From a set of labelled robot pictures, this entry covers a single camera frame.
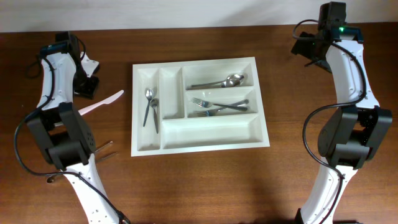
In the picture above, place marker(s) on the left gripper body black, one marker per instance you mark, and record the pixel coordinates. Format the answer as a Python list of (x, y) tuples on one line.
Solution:
[(85, 86)]

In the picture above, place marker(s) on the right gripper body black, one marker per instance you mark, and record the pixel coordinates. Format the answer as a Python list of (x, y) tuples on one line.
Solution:
[(306, 42)]

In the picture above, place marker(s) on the pale pink plastic knife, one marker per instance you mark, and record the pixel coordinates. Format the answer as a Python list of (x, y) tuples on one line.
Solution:
[(105, 101)]

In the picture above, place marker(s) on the small metal teaspoon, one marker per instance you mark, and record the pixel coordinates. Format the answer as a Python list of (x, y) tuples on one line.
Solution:
[(154, 105), (149, 96)]

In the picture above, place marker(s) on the thin metal utensil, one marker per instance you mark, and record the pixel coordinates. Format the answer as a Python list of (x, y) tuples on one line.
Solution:
[(99, 157)]

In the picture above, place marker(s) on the metal tablespoon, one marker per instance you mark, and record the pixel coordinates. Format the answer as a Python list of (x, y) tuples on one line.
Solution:
[(235, 76)]

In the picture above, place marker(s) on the metal tablespoon crosswise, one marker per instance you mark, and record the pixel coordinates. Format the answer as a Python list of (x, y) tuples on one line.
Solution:
[(223, 84)]

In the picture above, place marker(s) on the metal fork with blue sheen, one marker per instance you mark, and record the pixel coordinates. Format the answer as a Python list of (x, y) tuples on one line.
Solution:
[(213, 112)]

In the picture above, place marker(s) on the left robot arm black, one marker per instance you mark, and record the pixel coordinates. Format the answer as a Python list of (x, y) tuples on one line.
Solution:
[(64, 138)]

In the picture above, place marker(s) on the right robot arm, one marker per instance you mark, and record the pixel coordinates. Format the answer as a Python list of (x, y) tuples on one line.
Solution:
[(356, 129)]

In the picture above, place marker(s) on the white plastic cutlery tray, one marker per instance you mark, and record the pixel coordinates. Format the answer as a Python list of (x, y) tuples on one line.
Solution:
[(180, 129)]

